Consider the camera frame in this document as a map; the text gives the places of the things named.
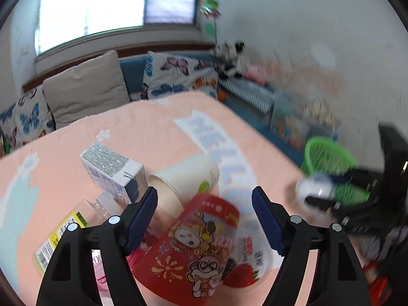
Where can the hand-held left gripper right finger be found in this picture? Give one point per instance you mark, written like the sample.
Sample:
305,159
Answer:
266,220

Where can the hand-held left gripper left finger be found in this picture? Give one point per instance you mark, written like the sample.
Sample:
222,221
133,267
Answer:
143,216

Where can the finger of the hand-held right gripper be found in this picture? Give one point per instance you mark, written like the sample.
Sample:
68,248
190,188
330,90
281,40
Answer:
357,176
328,204

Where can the white and blue container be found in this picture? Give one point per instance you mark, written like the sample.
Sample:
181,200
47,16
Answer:
314,188

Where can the green plastic basket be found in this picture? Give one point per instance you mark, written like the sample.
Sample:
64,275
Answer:
322,153

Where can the pink strawberry snack packet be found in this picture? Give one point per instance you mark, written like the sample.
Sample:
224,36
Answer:
248,261

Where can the red cartoon paper cup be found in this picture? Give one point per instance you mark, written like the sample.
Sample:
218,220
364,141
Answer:
191,245

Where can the white paper cup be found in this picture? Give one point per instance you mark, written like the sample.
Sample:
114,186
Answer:
188,175

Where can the clear bottle with yellow label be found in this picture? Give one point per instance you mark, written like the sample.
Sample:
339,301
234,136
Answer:
83,210

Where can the white and blue milk carton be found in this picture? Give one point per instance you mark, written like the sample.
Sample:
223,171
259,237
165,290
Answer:
108,162

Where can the clear storage box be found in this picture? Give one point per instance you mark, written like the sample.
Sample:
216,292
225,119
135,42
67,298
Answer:
302,121

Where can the pink printed blanket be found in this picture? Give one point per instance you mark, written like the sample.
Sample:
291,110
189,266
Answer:
63,172

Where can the red toy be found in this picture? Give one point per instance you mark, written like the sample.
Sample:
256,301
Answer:
377,287

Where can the striped cushion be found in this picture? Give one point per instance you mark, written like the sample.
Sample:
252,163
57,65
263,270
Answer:
248,94

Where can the beige cushion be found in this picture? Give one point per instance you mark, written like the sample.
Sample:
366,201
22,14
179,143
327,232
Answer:
86,86

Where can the pink plush toy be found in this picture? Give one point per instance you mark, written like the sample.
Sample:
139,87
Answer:
256,74

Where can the butterfly print pillow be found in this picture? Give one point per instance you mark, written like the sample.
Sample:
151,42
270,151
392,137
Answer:
28,118
172,73

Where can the black and white cow plush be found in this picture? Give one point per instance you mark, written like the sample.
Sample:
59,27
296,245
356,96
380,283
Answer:
235,60

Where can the grey striped plush toy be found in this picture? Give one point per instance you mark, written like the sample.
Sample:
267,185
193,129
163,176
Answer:
220,49

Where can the colourful pinwheel flower decoration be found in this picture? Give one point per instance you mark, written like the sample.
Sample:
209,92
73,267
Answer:
211,12

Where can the window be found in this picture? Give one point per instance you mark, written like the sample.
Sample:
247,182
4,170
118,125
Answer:
95,3

